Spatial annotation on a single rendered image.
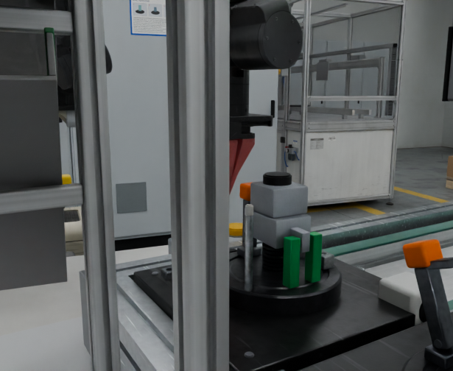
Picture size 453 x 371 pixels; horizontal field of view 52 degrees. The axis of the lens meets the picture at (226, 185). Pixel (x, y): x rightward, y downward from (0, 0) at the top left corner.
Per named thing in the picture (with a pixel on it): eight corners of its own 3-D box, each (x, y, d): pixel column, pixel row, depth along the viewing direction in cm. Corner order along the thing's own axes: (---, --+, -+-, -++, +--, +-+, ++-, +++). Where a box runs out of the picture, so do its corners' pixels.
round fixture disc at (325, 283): (189, 277, 53) (189, 260, 53) (286, 255, 60) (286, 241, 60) (258, 330, 42) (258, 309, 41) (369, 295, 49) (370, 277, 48)
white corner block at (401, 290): (374, 314, 49) (377, 277, 48) (404, 304, 51) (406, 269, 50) (412, 333, 45) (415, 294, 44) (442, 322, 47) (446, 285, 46)
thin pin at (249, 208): (242, 288, 45) (243, 204, 44) (249, 287, 46) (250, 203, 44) (247, 291, 45) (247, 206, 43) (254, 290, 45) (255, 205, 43)
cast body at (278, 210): (243, 232, 52) (244, 171, 50) (276, 227, 54) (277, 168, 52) (287, 256, 44) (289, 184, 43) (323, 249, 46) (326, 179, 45)
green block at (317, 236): (303, 279, 48) (306, 232, 47) (312, 277, 48) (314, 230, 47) (311, 283, 47) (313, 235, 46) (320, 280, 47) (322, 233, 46)
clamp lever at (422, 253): (425, 349, 34) (399, 245, 35) (442, 341, 35) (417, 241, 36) (471, 354, 30) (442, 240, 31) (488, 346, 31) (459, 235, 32)
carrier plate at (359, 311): (133, 287, 55) (132, 270, 55) (292, 252, 67) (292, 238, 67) (241, 399, 35) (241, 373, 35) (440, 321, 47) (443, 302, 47)
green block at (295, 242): (282, 285, 46) (283, 236, 45) (292, 282, 47) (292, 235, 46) (289, 288, 45) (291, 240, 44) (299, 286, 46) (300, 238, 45)
